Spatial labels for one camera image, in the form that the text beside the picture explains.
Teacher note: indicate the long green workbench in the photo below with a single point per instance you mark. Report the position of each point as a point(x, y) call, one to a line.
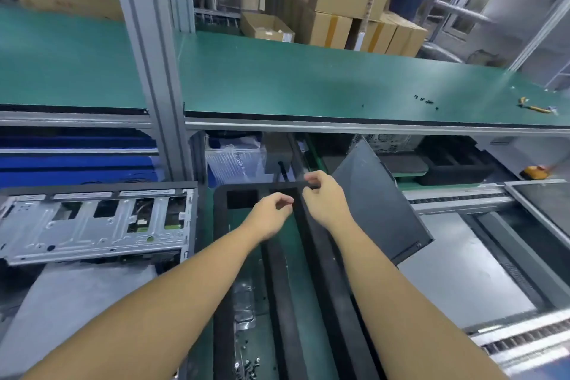
point(312, 72)

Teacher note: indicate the blue plastic crate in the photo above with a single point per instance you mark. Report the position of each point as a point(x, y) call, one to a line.
point(80, 161)

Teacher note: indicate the grey padded green pallet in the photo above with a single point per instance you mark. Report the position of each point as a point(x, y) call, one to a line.
point(548, 206)

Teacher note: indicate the thick aluminium frame post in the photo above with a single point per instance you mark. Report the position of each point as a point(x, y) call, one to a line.
point(147, 63)

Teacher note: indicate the person's right hand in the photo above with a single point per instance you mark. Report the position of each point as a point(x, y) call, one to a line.
point(328, 206)

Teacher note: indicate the person's right forearm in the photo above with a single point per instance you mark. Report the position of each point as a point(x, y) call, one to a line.
point(410, 322)

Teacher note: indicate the person's left forearm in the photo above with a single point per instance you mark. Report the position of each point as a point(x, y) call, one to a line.
point(151, 322)

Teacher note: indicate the green pallet dark mat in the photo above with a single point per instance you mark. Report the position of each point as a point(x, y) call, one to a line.
point(405, 166)

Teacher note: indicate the grey metal conveyor plate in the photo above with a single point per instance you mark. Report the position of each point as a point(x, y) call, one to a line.
point(463, 277)

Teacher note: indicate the yellow push button box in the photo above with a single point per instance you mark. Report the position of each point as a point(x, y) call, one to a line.
point(537, 172)

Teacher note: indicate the dark grey computer case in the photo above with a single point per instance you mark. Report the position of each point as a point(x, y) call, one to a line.
point(98, 224)

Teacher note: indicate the person's left hand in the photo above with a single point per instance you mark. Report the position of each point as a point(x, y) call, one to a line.
point(265, 215)

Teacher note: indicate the small yellowish hand tool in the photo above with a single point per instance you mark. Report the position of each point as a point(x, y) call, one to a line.
point(536, 107)

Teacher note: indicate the small open cardboard box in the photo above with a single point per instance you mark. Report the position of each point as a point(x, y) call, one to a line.
point(265, 26)

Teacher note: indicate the scattered small black screws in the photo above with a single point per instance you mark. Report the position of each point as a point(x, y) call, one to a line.
point(426, 101)

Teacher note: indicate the grey case side panel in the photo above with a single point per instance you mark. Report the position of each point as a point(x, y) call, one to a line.
point(383, 197)

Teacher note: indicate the black divided foam tray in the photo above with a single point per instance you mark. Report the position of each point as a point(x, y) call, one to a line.
point(223, 286)

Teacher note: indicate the distant computer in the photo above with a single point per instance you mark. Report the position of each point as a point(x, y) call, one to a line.
point(396, 144)

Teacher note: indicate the clear plastic bag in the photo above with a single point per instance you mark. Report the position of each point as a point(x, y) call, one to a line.
point(236, 161)

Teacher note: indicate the aluminium conveyor frame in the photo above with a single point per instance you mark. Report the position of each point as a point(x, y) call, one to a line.
point(525, 326)

